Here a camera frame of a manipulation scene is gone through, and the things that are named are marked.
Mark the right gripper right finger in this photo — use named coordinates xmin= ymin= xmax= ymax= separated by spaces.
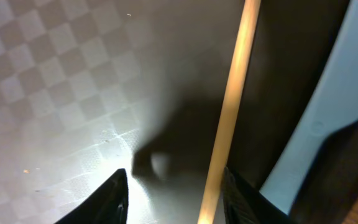
xmin=222 ymin=167 xmax=294 ymax=224

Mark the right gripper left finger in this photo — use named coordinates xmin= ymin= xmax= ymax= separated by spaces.
xmin=56 ymin=169 xmax=129 ymax=224

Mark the wooden chopstick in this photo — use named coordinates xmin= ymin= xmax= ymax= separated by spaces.
xmin=197 ymin=0 xmax=261 ymax=224

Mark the light blue plastic knife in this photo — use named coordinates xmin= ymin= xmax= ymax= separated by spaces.
xmin=260 ymin=0 xmax=358 ymax=214

